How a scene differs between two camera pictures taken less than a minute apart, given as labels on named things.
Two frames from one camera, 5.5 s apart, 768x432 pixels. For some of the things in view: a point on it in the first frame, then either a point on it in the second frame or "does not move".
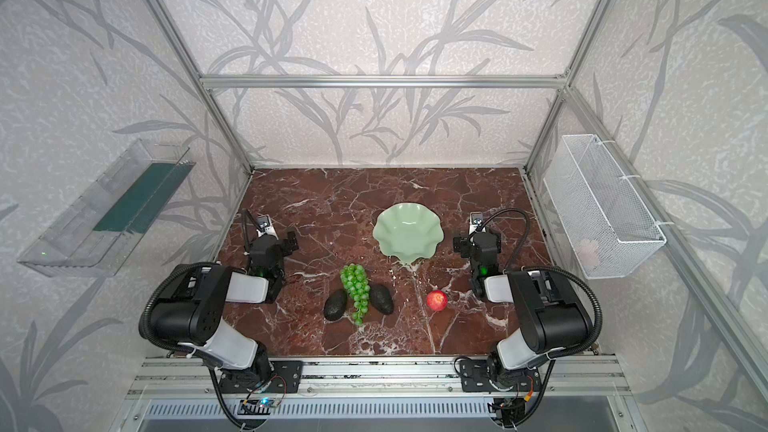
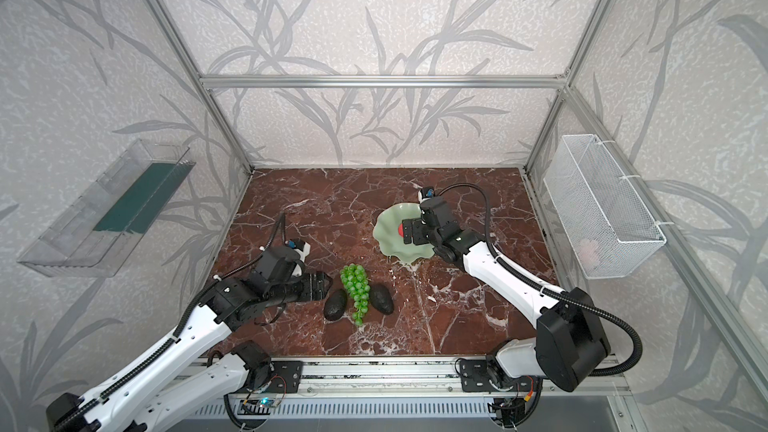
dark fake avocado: (335, 304) does not move
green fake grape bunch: (355, 279) does not move
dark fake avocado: (381, 300) does not move
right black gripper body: (477, 243) → (414, 231)
